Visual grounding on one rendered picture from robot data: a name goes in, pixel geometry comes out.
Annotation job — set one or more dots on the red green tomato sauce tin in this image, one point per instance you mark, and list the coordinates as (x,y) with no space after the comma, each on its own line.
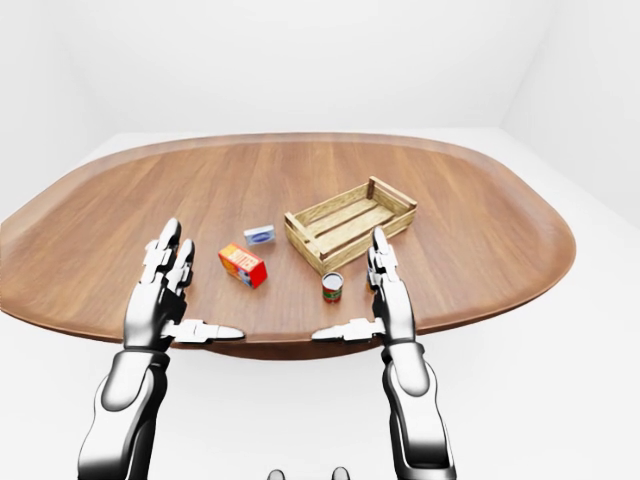
(332,287)

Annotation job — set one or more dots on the orange tin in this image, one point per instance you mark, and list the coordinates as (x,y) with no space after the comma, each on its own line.
(369,282)

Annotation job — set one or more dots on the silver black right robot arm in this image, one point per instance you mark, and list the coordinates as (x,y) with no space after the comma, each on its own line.
(417,410)

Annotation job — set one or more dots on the red orange printed food box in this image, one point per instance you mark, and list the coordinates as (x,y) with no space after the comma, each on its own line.
(242,265)

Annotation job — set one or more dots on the wooden slat tray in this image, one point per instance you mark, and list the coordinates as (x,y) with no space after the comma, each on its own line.
(350,223)

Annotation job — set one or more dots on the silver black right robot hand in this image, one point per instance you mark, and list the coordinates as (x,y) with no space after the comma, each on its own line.
(395,305)

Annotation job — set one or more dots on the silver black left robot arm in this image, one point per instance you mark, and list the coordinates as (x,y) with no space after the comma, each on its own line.
(125,410)

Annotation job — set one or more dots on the small dark rounded shape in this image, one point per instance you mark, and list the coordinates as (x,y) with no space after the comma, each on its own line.
(275,474)
(341,473)

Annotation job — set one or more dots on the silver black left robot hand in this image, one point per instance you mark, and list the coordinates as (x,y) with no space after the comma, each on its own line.
(150,310)

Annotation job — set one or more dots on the small blue grey printed box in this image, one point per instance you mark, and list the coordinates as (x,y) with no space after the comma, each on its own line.
(260,235)

